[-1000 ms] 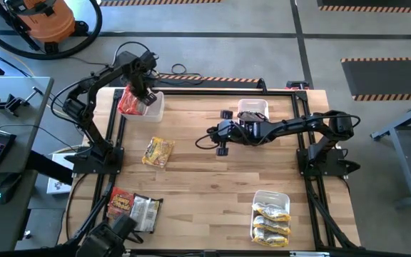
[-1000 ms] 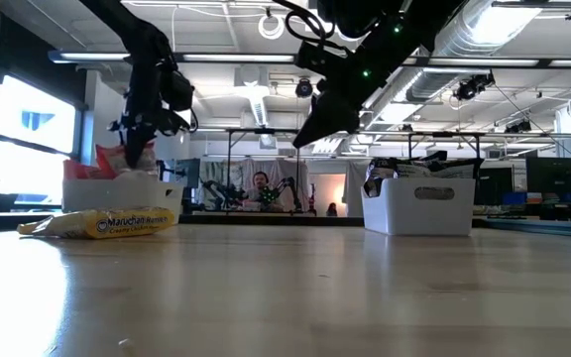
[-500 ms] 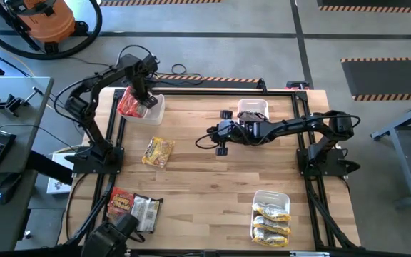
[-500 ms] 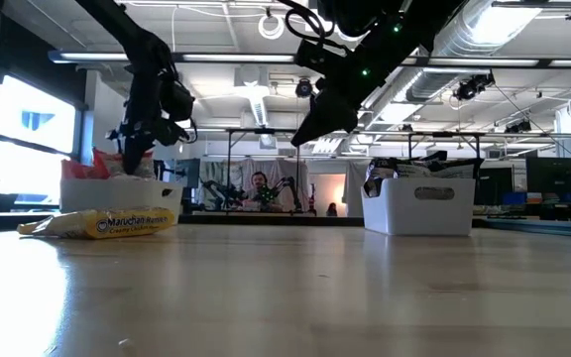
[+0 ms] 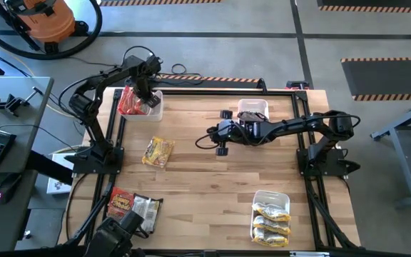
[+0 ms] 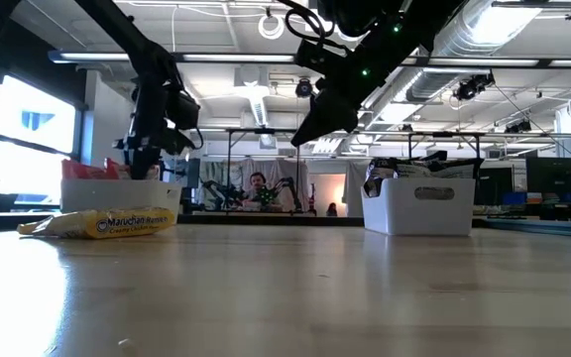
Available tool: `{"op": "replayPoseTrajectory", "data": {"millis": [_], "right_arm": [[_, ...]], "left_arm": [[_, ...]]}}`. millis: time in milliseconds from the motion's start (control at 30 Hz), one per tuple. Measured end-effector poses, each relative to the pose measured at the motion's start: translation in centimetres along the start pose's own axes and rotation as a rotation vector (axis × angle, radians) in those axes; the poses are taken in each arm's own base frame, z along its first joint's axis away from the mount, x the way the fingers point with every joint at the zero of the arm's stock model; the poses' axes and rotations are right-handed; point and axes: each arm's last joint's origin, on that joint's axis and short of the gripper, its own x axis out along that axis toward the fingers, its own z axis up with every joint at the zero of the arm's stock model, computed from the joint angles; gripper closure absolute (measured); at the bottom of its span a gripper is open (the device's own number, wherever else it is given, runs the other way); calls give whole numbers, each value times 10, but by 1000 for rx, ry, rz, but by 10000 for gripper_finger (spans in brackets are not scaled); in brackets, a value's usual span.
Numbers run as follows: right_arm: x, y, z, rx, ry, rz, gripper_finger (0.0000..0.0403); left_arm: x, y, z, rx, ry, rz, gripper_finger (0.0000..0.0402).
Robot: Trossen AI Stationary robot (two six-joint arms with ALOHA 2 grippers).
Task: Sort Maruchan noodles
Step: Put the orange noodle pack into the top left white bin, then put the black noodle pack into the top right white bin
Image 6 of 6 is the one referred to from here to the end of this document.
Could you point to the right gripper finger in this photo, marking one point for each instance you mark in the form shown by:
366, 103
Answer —
322, 119

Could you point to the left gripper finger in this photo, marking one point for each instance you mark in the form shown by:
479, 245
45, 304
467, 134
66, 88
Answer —
142, 163

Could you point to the yellow Maruchan ramen pack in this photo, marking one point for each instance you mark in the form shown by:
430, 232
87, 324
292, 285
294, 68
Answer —
117, 223

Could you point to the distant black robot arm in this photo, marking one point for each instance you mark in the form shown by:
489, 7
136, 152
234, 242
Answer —
218, 191
285, 188

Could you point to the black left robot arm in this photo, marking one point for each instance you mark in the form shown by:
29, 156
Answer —
132, 39

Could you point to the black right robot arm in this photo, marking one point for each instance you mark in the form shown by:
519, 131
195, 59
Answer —
414, 25

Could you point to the white plastic bin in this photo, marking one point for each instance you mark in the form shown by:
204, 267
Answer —
117, 196
414, 213

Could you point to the grey hanging cloth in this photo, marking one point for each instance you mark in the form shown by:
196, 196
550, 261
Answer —
355, 178

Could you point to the person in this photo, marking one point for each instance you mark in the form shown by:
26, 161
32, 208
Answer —
258, 186
331, 209

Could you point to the large bright window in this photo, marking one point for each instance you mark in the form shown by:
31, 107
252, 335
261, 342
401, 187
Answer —
33, 144

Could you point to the black ceiling spotlight cluster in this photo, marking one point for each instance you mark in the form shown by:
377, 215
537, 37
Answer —
469, 89

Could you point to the dark computer monitor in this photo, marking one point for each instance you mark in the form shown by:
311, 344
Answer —
553, 173

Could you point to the black ceiling dome camera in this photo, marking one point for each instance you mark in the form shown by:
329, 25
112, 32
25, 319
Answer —
304, 88

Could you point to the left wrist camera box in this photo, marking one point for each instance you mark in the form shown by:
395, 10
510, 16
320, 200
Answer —
184, 110

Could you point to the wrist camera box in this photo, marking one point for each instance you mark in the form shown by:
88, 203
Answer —
184, 110
317, 57

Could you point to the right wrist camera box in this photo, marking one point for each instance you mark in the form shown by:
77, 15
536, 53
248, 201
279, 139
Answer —
317, 57

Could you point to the distant black rig frame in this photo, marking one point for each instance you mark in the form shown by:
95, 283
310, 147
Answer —
265, 131
444, 134

